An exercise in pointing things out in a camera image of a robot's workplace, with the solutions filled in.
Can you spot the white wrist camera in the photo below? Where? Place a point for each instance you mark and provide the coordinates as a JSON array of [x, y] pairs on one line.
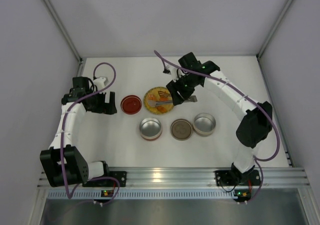
[[172, 71], [100, 82]]

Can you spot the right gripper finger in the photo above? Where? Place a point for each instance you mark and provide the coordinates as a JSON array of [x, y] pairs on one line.
[[177, 99], [174, 87]]

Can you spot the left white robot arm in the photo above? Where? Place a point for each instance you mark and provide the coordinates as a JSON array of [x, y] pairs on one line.
[[62, 162]]

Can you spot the orange fried food piece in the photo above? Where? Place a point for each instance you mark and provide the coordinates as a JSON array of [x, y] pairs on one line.
[[161, 109]]

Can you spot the beige-banded metal tin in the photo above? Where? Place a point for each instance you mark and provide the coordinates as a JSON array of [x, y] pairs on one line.
[[204, 124]]

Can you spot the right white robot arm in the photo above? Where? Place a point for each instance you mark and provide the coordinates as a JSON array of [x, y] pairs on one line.
[[255, 117]]

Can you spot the metal tongs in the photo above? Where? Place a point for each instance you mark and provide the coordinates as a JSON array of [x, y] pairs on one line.
[[154, 104]]

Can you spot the orange bun food piece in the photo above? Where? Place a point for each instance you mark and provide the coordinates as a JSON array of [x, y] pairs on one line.
[[152, 97]]

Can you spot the left aluminium frame post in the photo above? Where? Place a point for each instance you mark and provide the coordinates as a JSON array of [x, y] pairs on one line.
[[62, 29]]

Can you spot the orange carrot food piece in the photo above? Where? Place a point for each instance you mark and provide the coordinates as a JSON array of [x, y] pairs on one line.
[[164, 96]]

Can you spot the woven bamboo plate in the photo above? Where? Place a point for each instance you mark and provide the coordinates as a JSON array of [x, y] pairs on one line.
[[169, 107]]

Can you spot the black base bracket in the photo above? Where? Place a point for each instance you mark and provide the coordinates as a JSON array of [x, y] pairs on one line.
[[228, 178], [108, 180]]

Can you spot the left black base bracket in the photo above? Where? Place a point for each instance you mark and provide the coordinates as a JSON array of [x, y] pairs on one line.
[[108, 180]]

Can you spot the brown round lid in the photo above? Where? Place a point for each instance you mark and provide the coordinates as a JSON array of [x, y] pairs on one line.
[[181, 129]]

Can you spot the right black base bracket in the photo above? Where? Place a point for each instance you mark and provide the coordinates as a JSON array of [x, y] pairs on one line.
[[228, 178]]

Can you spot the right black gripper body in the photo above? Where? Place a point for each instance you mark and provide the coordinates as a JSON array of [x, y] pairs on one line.
[[176, 90]]

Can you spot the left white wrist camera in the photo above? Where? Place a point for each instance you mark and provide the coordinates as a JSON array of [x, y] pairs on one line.
[[100, 82]]

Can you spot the slotted cable duct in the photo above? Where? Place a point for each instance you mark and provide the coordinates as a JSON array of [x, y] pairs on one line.
[[148, 194]]

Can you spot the right aluminium frame post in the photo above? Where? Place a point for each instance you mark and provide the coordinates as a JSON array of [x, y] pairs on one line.
[[275, 26]]

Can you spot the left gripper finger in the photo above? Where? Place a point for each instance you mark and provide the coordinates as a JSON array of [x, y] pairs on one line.
[[109, 98], [110, 110]]

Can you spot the red round lid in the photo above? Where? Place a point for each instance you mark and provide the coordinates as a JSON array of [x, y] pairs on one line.
[[131, 104]]

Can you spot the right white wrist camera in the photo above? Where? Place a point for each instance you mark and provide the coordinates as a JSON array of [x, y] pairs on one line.
[[172, 71]]

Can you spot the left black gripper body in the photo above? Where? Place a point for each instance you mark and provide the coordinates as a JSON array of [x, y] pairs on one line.
[[102, 103]]

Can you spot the aluminium frame post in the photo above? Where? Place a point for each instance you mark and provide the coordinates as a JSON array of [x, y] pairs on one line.
[[275, 26], [62, 29]]

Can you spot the red-banded metal tin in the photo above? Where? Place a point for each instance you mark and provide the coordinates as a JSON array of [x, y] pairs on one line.
[[150, 129]]

